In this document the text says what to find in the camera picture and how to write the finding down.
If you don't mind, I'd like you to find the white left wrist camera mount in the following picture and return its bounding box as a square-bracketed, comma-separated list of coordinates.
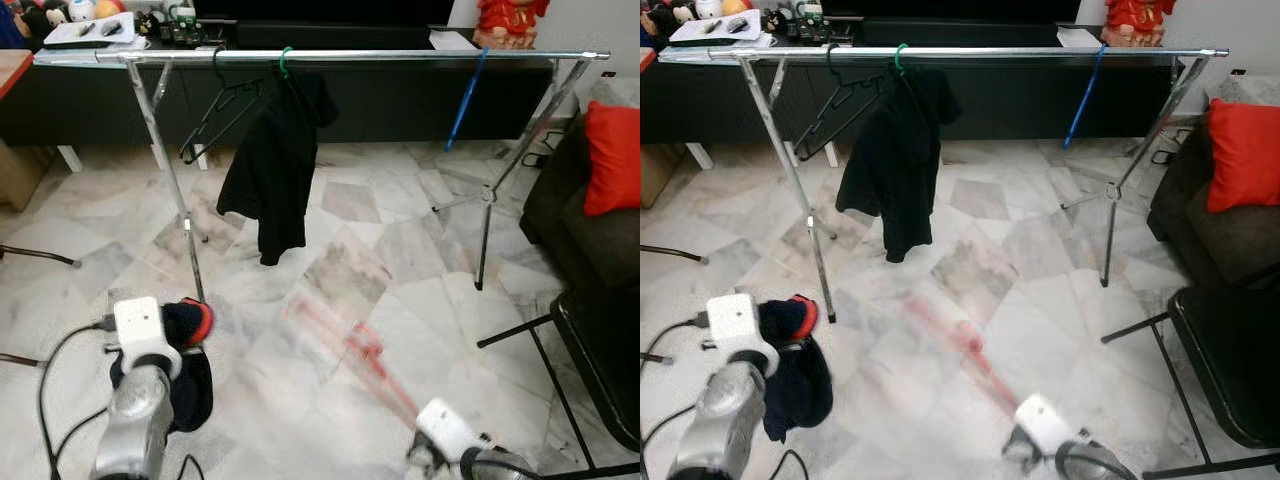
[705, 293, 781, 376]
[105, 296, 184, 376]

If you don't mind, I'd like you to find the black metal frame chair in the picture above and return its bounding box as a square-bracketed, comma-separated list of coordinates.
[478, 290, 641, 476]
[1100, 285, 1280, 479]

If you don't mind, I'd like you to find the red cushion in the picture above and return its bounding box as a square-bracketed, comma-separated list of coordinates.
[1205, 97, 1280, 214]
[583, 100, 641, 218]

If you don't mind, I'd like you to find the black plastic hanger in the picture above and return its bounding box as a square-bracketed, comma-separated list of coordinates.
[795, 45, 883, 163]
[178, 47, 263, 166]

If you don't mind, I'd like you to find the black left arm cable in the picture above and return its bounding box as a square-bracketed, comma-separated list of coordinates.
[38, 318, 206, 480]
[640, 315, 811, 480]

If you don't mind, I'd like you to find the red plastic hanger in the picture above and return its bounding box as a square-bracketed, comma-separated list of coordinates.
[895, 290, 1021, 411]
[280, 290, 426, 431]

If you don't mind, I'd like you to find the black flat screen television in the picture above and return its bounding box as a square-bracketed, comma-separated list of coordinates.
[193, 0, 456, 26]
[820, 0, 1081, 23]

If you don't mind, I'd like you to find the black plush toy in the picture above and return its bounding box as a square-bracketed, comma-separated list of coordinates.
[648, 0, 696, 31]
[20, 0, 69, 39]

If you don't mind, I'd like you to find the light wooden cabinet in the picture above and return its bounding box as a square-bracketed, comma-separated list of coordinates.
[640, 143, 691, 208]
[0, 140, 56, 211]

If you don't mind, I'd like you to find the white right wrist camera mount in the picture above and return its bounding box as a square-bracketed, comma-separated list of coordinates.
[415, 398, 481, 463]
[1013, 393, 1081, 459]

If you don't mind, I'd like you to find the black television console cabinet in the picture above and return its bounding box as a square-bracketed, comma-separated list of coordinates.
[0, 25, 601, 173]
[640, 25, 1216, 171]

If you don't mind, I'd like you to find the lace covered side table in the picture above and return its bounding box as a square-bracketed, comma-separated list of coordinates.
[1210, 75, 1280, 101]
[590, 75, 641, 106]

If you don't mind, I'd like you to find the dark brown sofa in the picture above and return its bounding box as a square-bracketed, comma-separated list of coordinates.
[1145, 120, 1280, 291]
[520, 110, 641, 291]

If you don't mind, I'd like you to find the white flat tray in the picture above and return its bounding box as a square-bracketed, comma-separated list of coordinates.
[668, 10, 761, 46]
[43, 12, 136, 49]

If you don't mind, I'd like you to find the silver metal clothes rack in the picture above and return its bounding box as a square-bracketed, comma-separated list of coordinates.
[33, 47, 611, 301]
[657, 45, 1231, 326]

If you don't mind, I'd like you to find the black soundbar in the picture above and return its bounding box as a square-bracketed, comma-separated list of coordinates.
[862, 20, 1058, 48]
[235, 22, 431, 51]

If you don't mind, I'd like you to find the navy shirt with red trim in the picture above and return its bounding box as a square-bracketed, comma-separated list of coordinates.
[110, 297, 216, 433]
[755, 293, 834, 443]

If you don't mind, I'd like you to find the blue plastic hanger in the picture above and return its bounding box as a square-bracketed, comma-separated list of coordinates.
[1063, 45, 1109, 151]
[445, 48, 491, 153]

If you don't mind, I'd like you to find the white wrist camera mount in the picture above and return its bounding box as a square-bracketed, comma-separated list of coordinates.
[1013, 393, 1081, 459]
[705, 293, 781, 376]
[105, 296, 184, 376]
[415, 398, 481, 463]

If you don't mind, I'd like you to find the red laughing figurine statue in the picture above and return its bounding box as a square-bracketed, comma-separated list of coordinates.
[473, 0, 551, 49]
[1103, 0, 1179, 48]

